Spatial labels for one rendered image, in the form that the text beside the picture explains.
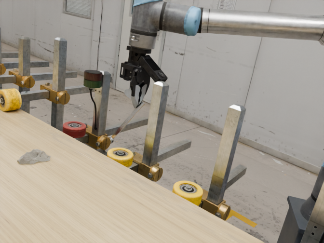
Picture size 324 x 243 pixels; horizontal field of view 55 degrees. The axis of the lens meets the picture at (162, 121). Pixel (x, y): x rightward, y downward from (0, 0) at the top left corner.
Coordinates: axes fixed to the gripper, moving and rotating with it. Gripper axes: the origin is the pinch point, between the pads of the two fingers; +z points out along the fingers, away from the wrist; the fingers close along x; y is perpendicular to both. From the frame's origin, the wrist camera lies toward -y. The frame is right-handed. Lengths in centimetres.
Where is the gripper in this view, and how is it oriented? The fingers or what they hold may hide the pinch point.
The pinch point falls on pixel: (137, 104)
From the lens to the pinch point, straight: 111.8
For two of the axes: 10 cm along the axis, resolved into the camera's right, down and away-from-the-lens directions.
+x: -6.0, 1.7, -7.8
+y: -7.8, -3.3, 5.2
